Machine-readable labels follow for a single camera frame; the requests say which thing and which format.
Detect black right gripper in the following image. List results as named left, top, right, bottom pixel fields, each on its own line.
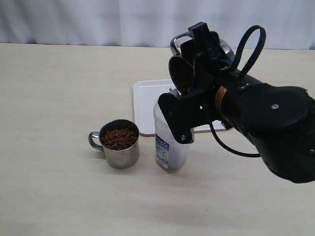
left=158, top=22, right=221, bottom=144

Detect steel mug with kibble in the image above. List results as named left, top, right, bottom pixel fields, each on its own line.
left=88, top=119, right=140, bottom=169

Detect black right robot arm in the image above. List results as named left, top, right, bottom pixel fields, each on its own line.
left=158, top=22, right=315, bottom=183

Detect clear plastic pitcher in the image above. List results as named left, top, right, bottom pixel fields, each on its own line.
left=153, top=101, right=191, bottom=173

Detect white plastic tray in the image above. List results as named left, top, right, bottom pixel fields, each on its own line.
left=133, top=79, right=228, bottom=137

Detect white curtain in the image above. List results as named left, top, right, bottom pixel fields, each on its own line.
left=0, top=0, right=315, bottom=50

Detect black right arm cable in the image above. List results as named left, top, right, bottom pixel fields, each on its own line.
left=209, top=25, right=267, bottom=157

